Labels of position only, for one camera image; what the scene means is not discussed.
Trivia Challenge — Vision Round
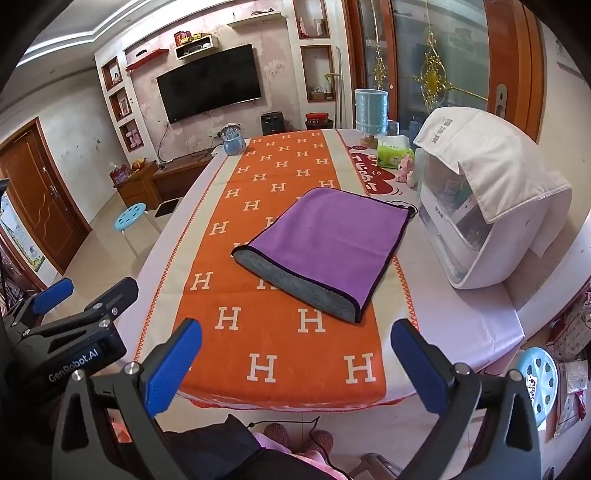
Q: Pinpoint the purple and grey towel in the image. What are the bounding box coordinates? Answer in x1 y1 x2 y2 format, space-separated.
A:
231 187 418 324

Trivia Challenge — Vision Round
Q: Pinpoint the blue round plastic stool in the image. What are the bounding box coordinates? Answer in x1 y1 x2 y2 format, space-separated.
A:
113 202 161 257

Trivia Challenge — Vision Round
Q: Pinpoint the orange H pattern table runner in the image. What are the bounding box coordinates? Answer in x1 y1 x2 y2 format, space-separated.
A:
135 130 415 411

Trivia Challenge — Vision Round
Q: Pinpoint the white countertop appliance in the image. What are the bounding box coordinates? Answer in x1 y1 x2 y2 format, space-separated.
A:
419 149 548 289

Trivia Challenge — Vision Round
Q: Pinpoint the wooden TV cabinet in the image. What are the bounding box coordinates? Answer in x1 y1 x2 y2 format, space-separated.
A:
113 149 213 210

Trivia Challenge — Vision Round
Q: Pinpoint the brown wooden door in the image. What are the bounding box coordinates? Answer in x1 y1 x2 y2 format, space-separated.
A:
1 118 91 274

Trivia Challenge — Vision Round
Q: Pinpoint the pink plush toy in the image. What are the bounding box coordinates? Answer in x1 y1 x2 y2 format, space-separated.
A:
394 154 416 188

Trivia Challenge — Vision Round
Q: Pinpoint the white cloth appliance cover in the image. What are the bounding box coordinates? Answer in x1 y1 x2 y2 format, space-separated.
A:
414 107 572 257

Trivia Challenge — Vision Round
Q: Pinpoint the green tissue pack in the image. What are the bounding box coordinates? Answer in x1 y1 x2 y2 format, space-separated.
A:
377 135 415 170

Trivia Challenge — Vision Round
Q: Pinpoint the black air fryer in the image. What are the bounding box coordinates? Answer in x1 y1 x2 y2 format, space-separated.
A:
260 111 287 136

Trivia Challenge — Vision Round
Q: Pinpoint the blue cylindrical table lamp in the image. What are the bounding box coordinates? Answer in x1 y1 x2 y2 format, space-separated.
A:
355 88 389 149

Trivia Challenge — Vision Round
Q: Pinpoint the red and black basket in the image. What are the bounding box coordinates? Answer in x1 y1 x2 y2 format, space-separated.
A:
305 112 334 130

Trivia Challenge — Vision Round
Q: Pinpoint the red wall shelf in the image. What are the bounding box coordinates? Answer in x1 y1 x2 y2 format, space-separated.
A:
125 48 169 72

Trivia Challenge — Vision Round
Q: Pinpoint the wall mounted black television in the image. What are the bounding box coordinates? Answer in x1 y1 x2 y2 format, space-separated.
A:
156 44 263 123

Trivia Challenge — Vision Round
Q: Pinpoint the white wall shelf box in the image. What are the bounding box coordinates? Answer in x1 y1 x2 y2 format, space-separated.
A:
175 34 219 60

